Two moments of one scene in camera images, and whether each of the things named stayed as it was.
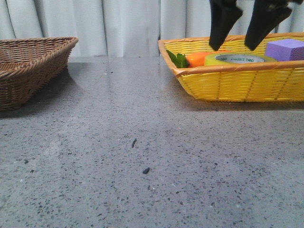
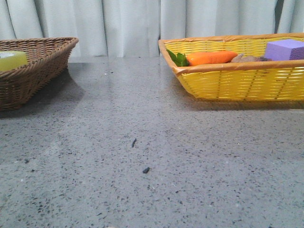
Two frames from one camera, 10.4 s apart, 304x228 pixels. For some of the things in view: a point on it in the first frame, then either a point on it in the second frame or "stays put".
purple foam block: x=285 y=50 stays put
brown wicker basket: x=29 y=65 stays put
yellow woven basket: x=273 y=82 stays put
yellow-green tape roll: x=237 y=57 -> x=12 y=60
